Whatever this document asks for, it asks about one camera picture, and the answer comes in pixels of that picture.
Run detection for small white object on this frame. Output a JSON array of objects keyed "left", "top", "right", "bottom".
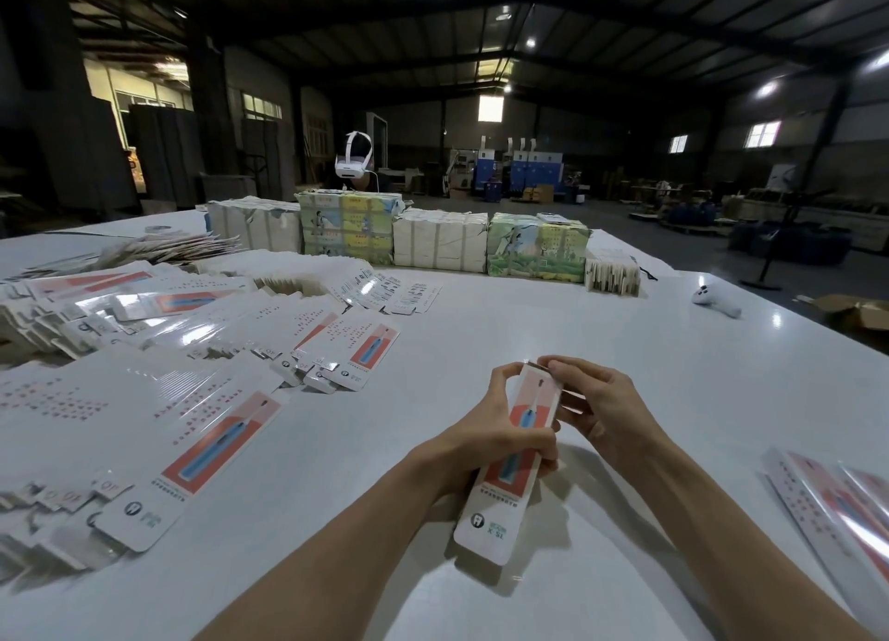
[{"left": 692, "top": 281, "right": 744, "bottom": 319}]

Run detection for person's right hand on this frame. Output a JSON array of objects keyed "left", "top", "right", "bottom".
[{"left": 537, "top": 354, "right": 671, "bottom": 478}]

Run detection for row of white cartons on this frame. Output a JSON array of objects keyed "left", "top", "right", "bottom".
[
  {"left": 393, "top": 208, "right": 492, "bottom": 274},
  {"left": 206, "top": 195, "right": 305, "bottom": 256}
]

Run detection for grey crate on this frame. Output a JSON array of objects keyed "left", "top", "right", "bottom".
[{"left": 198, "top": 175, "right": 258, "bottom": 205}]

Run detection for blue bins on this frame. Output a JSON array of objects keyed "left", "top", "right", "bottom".
[{"left": 729, "top": 220, "right": 853, "bottom": 266}]

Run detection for open cardboard box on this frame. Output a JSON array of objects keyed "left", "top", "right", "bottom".
[{"left": 812, "top": 293, "right": 889, "bottom": 350}]

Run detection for green yellow carton bundle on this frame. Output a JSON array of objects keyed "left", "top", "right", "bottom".
[{"left": 295, "top": 187, "right": 405, "bottom": 266}]

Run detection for dark grey cabinet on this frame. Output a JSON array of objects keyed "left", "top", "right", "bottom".
[{"left": 128, "top": 106, "right": 206, "bottom": 216}]

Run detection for pile of grey flat sheets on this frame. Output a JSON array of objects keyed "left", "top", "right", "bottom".
[{"left": 28, "top": 231, "right": 238, "bottom": 281}]

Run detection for person's left hand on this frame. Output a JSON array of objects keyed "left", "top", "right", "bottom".
[{"left": 417, "top": 362, "right": 561, "bottom": 508}]

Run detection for person's left forearm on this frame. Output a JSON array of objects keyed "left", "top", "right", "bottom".
[{"left": 201, "top": 453, "right": 467, "bottom": 641}]

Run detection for pile of carton blanks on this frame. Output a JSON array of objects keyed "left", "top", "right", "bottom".
[{"left": 0, "top": 251, "right": 439, "bottom": 586}]

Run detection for green printed carton bundle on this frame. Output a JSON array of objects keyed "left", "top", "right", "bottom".
[{"left": 486, "top": 212, "right": 592, "bottom": 285}]

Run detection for white headset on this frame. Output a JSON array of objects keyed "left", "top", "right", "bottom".
[{"left": 334, "top": 131, "right": 377, "bottom": 181}]

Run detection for person's right forearm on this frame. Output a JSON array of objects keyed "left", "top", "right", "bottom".
[{"left": 632, "top": 439, "right": 870, "bottom": 641}]

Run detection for double wall window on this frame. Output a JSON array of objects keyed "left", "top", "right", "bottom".
[{"left": 745, "top": 119, "right": 783, "bottom": 150}]

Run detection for black floor stand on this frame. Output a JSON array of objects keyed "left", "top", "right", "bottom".
[{"left": 743, "top": 119, "right": 838, "bottom": 292}]

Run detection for blue machine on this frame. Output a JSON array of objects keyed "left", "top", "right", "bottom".
[{"left": 472, "top": 140, "right": 566, "bottom": 197}]

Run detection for toothbrush carton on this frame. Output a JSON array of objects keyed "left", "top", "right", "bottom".
[{"left": 453, "top": 361, "right": 564, "bottom": 567}]

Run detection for small beige card stack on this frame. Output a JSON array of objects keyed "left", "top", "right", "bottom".
[{"left": 584, "top": 256, "right": 642, "bottom": 297}]

